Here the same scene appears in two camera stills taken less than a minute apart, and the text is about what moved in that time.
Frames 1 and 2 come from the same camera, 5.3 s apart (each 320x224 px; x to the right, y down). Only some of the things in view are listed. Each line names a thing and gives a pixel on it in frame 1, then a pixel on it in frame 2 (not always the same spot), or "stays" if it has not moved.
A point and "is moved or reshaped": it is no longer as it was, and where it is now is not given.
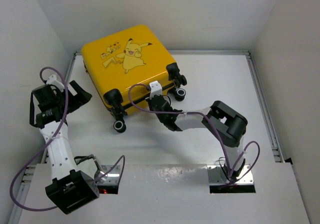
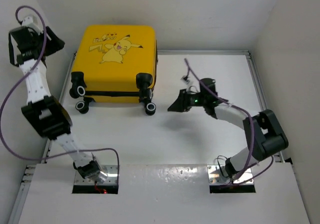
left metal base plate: [112, 177] stays
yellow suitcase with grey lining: [128, 68] is moved or reshaped
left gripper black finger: [74, 102] → [55, 44]
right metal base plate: [217, 175] stays
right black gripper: [150, 104] → [181, 103]
